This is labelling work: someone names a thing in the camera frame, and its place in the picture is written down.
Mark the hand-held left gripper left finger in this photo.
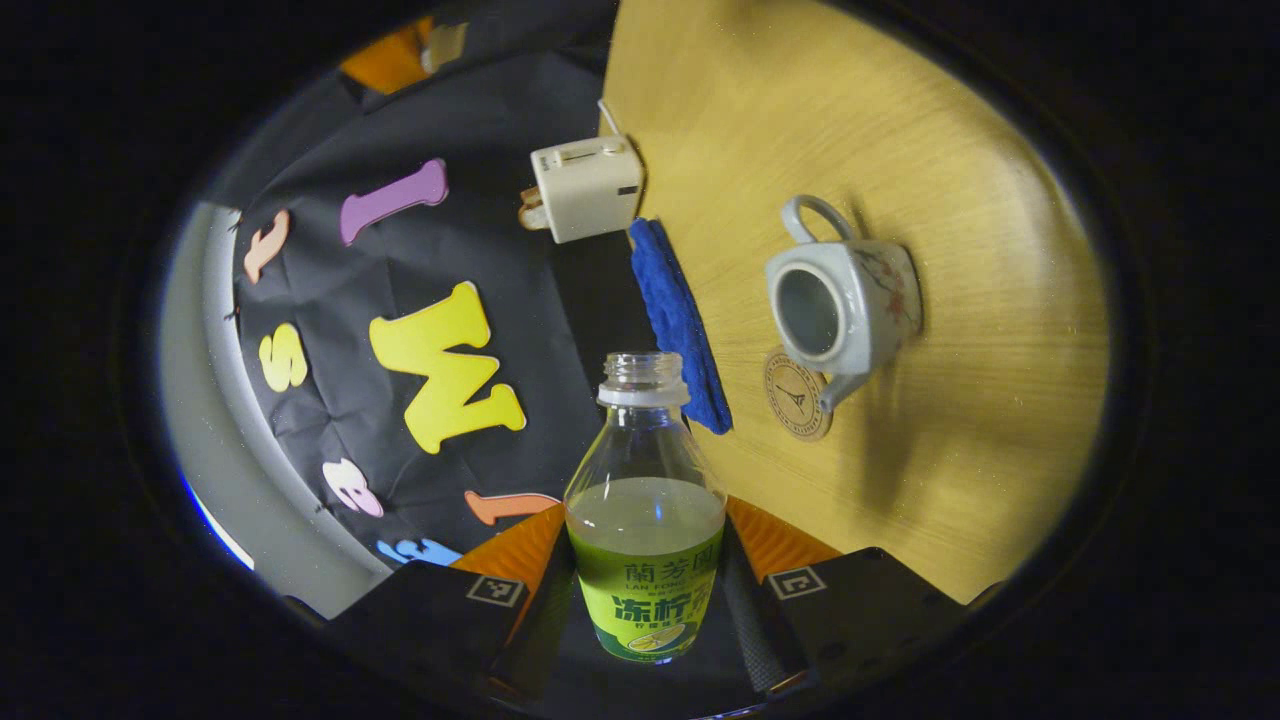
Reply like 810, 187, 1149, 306
285, 503, 581, 701

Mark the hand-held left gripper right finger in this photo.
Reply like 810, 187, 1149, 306
722, 495, 1001, 701

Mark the clear green-label water bottle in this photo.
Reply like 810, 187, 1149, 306
563, 351, 728, 664

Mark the round wooden coaster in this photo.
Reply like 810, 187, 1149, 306
763, 346, 834, 442

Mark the white ceramic teacup with spout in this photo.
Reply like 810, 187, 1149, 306
764, 194, 924, 414

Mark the white toaster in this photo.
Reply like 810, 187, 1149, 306
529, 135, 646, 245

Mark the black backdrop cloth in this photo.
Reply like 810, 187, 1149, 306
200, 0, 661, 601

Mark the blue towel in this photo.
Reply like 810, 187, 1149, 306
627, 217, 734, 436

